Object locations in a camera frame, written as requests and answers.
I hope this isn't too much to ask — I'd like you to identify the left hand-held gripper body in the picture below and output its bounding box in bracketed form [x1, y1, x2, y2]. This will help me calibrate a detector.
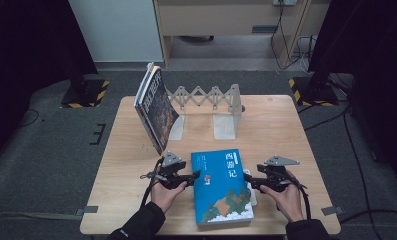
[157, 151, 187, 191]

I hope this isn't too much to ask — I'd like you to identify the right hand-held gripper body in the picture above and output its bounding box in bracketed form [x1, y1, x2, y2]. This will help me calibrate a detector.
[256, 154, 301, 194]

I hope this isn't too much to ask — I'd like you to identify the thick blue book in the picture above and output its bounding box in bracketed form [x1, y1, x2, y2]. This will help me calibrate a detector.
[190, 148, 255, 227]

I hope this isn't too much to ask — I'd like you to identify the extendable metal bookend rack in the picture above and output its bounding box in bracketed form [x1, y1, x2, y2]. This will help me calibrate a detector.
[166, 83, 246, 141]

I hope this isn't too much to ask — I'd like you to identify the person's left hand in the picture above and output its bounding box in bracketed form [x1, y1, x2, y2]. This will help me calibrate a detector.
[150, 179, 189, 214]

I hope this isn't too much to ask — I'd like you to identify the person's right hand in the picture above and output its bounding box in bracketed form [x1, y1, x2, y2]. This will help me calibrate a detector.
[259, 170, 306, 224]

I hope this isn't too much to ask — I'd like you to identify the large dark cover book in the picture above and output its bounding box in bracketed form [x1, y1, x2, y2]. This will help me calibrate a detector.
[134, 65, 181, 157]

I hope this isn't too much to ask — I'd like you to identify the grey tape tab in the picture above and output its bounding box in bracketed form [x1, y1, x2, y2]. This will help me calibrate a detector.
[74, 205, 100, 217]
[320, 205, 345, 217]

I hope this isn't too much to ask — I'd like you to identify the thin pale book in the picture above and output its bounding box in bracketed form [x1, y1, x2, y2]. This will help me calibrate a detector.
[133, 61, 155, 108]

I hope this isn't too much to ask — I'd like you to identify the striped stand base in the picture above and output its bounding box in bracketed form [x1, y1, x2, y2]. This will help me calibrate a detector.
[60, 78, 111, 110]
[287, 76, 341, 108]

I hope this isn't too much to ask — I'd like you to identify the white panel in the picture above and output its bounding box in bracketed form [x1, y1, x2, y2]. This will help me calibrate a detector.
[68, 0, 164, 63]

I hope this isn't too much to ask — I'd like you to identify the wooden cabinet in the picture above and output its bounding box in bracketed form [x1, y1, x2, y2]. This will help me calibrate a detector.
[152, 0, 321, 69]

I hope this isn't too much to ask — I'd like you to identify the black curtain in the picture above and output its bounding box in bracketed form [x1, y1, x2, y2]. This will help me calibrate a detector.
[307, 0, 397, 183]
[0, 0, 99, 171]

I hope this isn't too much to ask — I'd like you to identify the left hand-held gripper cable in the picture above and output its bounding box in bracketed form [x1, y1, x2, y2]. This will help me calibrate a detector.
[139, 157, 165, 209]

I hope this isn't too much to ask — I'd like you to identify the hand-held gripper cable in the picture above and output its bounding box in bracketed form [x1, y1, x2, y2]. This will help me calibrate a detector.
[139, 157, 165, 209]
[287, 178, 313, 222]

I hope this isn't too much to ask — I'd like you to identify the right hand-held gripper cable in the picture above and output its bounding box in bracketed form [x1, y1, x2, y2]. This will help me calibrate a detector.
[287, 178, 313, 222]

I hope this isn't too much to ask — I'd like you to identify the white cable bundle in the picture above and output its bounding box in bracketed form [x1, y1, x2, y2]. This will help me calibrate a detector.
[295, 34, 316, 74]

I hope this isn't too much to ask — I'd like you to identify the thin black floor cable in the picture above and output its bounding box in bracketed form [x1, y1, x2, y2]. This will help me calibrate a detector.
[18, 107, 41, 128]

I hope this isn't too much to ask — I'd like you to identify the black power cable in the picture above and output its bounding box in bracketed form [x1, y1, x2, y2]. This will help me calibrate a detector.
[270, 3, 309, 71]

